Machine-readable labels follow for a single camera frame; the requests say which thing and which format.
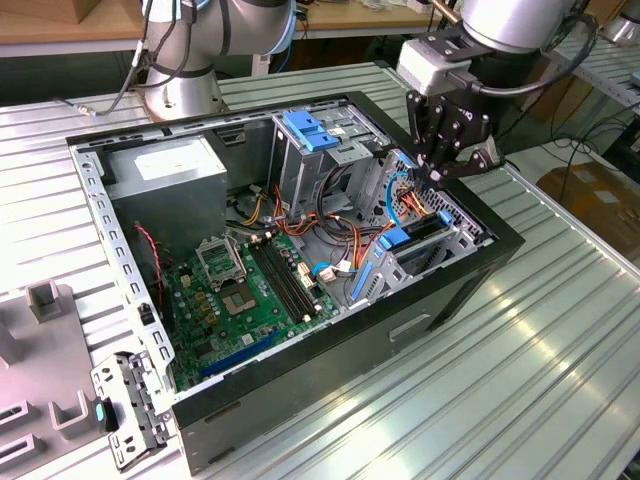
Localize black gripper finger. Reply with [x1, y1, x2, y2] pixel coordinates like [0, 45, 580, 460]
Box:
[435, 137, 505, 183]
[406, 91, 444, 179]

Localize red orange yellow power wire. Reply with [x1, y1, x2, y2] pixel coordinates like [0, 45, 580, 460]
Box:
[394, 180, 435, 219]

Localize hard disk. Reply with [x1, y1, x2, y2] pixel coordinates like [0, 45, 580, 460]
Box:
[351, 209, 454, 303]

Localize metal disk bay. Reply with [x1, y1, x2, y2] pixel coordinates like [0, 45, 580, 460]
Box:
[347, 214, 479, 309]

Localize blue plastic drive latch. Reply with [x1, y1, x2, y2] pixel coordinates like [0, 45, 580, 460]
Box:
[281, 111, 342, 155]

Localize large cardboard box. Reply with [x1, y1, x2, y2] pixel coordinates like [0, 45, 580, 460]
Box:
[537, 160, 640, 251]

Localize metal drive cage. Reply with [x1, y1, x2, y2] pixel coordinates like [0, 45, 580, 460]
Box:
[268, 104, 391, 221]

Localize metal slat side table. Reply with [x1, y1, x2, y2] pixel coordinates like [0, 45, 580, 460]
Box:
[549, 33, 640, 146]

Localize black RAM slot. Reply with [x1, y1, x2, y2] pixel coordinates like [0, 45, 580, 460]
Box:
[260, 237, 315, 319]
[248, 239, 304, 325]
[266, 235, 321, 316]
[254, 238, 310, 322]

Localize CPU socket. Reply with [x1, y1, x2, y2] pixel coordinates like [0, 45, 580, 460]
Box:
[219, 281, 260, 320]

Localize metal socket cover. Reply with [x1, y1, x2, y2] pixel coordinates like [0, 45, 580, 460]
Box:
[193, 233, 250, 292]

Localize grey power supply unit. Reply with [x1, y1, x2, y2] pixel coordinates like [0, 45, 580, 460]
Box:
[102, 133, 229, 261]

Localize black PC case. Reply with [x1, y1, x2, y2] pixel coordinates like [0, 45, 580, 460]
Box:
[64, 89, 526, 476]

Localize blue expansion slot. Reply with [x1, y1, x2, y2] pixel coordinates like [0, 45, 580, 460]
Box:
[199, 331, 275, 382]

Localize green motherboard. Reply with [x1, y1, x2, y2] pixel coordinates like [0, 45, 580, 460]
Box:
[162, 232, 341, 394]

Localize black case fan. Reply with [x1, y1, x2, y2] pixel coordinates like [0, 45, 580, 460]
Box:
[132, 223, 176, 332]

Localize small brown cardboard box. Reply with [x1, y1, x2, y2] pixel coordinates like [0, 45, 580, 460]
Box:
[73, 0, 104, 24]

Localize wooden desk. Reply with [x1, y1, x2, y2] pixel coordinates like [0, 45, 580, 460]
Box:
[0, 0, 451, 59]

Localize grey parts rack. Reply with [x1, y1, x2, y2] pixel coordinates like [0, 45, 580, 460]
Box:
[0, 278, 104, 454]

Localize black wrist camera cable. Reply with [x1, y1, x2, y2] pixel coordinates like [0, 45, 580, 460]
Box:
[447, 12, 601, 99]

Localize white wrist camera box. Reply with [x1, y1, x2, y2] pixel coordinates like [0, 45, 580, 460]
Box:
[398, 38, 474, 95]

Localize blue data wire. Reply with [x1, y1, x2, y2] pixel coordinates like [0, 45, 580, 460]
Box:
[385, 154, 419, 227]

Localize thick black wire bundle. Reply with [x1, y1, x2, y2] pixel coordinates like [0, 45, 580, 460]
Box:
[314, 163, 394, 246]

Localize red orange wire bundle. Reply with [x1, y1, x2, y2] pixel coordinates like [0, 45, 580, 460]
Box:
[272, 183, 399, 274]

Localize blue wire with white label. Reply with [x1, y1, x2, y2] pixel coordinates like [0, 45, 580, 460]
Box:
[310, 260, 359, 284]

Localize thin wires with white plug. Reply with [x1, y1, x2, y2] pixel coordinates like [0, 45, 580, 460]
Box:
[319, 267, 362, 285]

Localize yellow black wire bundle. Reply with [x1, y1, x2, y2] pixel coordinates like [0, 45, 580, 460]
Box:
[227, 183, 274, 229]

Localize black cable with metal plug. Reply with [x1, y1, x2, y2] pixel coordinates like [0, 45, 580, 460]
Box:
[54, 0, 151, 119]

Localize metal expansion bracket latch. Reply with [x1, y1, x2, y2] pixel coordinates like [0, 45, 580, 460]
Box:
[89, 349, 176, 472]

